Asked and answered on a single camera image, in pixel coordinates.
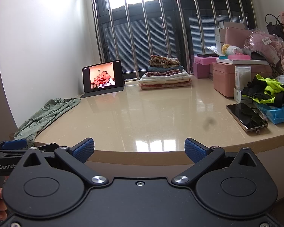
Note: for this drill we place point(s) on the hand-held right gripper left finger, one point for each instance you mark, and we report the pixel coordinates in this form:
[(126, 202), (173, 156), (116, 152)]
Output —
[(85, 150)]

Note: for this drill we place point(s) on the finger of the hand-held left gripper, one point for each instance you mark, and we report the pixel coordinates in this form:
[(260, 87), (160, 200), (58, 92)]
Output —
[(14, 144)]

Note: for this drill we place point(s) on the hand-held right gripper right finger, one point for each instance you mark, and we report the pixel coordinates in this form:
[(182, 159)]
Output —
[(194, 150)]

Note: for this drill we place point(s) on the green bear print pants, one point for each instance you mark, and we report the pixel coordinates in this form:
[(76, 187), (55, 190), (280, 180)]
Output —
[(44, 115)]

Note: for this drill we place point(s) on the stack of folded clothes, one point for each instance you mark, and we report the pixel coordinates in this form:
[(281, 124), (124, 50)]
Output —
[(165, 78)]

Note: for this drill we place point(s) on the gold-edged smartphone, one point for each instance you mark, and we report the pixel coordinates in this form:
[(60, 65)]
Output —
[(247, 117)]

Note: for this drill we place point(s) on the small white carton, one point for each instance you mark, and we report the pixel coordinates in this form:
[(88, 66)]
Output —
[(238, 95)]

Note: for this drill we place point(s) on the black tablet with folding case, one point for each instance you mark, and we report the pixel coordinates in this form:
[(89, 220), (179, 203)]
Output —
[(104, 76)]

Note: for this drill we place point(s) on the large salmon pink box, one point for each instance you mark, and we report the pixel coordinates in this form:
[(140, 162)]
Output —
[(223, 80)]

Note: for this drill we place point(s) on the magenta pink box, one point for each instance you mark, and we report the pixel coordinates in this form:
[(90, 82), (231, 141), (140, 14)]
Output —
[(201, 70)]

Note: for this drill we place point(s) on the clear cotton swab container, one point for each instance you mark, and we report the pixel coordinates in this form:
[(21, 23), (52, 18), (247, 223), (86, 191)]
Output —
[(242, 76)]

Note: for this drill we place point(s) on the pink lidded box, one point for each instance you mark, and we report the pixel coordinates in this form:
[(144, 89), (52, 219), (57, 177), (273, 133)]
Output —
[(207, 60)]

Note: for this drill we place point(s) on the blue plastic packet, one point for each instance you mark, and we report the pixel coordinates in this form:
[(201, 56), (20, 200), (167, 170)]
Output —
[(278, 114)]

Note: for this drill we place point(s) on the neon yellow black garment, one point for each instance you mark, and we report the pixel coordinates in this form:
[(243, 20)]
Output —
[(269, 89)]

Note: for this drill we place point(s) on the flat white box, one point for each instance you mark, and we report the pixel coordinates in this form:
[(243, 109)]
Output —
[(241, 61)]

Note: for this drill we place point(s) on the pink plastic tray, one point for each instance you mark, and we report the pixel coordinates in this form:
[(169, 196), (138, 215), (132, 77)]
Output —
[(239, 57)]

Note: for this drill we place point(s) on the white yellow plush toy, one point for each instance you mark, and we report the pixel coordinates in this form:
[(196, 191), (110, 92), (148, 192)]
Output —
[(230, 49)]

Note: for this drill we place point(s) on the stack of white boxes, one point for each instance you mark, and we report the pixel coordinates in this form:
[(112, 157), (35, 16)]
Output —
[(220, 39)]

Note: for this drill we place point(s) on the pink cushioned case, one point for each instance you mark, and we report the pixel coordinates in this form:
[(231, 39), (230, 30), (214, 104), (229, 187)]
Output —
[(236, 37)]

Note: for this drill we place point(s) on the metal window grille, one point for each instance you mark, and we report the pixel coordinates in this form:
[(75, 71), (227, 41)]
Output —
[(156, 28)]

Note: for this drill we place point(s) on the pink tulle in clear bag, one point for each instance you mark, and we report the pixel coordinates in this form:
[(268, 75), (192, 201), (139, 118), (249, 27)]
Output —
[(262, 41)]

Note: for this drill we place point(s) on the black handbag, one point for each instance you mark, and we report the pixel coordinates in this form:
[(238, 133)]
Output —
[(275, 29)]

